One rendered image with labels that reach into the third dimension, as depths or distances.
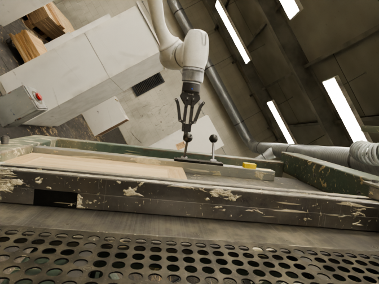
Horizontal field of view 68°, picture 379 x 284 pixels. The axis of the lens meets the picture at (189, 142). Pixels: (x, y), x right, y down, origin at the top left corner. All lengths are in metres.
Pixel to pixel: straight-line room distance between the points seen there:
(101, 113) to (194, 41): 4.89
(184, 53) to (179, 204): 0.70
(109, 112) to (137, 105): 3.27
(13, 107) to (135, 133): 7.74
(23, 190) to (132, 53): 2.69
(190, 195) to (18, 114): 0.97
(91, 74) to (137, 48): 0.57
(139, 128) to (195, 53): 7.95
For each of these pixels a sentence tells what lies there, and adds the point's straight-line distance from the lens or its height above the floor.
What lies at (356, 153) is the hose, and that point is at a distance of 0.91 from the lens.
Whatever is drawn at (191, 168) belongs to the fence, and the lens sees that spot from 1.12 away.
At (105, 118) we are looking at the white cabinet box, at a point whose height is 0.36.
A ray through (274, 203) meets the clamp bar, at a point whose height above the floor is 1.51.
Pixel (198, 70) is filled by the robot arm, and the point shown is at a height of 1.59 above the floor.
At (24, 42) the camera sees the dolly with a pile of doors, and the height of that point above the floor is 0.20.
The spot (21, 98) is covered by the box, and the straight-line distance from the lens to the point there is 1.40.
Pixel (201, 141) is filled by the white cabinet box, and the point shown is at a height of 1.75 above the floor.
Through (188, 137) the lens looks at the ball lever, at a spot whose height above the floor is 1.43.
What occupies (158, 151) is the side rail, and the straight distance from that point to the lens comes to 1.34.
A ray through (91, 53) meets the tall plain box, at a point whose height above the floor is 1.04.
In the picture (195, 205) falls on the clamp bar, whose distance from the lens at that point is 0.63.
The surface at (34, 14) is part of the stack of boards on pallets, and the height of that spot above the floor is 0.24.
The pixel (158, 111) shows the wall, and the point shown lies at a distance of 9.00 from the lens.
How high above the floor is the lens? 1.38
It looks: 2 degrees up
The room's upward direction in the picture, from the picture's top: 61 degrees clockwise
